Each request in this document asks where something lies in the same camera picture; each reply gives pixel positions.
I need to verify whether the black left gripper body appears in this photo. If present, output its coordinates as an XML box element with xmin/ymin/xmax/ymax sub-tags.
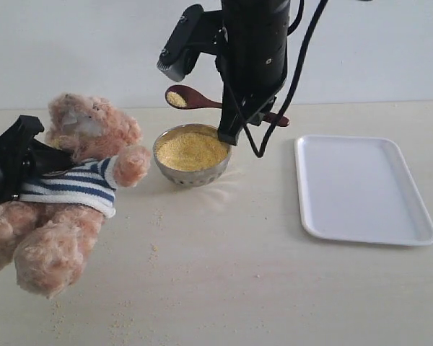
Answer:
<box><xmin>0</xmin><ymin>145</ymin><xmax>25</xmax><ymax>204</ymax></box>

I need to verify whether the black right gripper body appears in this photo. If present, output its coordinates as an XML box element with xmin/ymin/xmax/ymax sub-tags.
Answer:
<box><xmin>201</xmin><ymin>1</ymin><xmax>291</xmax><ymax>108</ymax></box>

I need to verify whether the dark red wooden spoon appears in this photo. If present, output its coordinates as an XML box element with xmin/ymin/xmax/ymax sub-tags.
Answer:
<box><xmin>165</xmin><ymin>84</ymin><xmax>290</xmax><ymax>128</ymax></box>

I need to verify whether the tan teddy bear striped sweater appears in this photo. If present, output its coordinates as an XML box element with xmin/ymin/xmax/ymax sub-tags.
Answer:
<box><xmin>0</xmin><ymin>93</ymin><xmax>152</xmax><ymax>298</ymax></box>

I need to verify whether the steel bowl of millet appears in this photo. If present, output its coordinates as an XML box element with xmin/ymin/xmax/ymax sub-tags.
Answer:
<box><xmin>153</xmin><ymin>123</ymin><xmax>232</xmax><ymax>187</ymax></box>

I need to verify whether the white rectangular plastic tray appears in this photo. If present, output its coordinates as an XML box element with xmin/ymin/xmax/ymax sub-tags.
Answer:
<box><xmin>295</xmin><ymin>135</ymin><xmax>433</xmax><ymax>247</ymax></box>

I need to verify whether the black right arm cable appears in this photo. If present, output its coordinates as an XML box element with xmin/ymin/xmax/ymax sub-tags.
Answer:
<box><xmin>222</xmin><ymin>0</ymin><xmax>329</xmax><ymax>159</ymax></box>

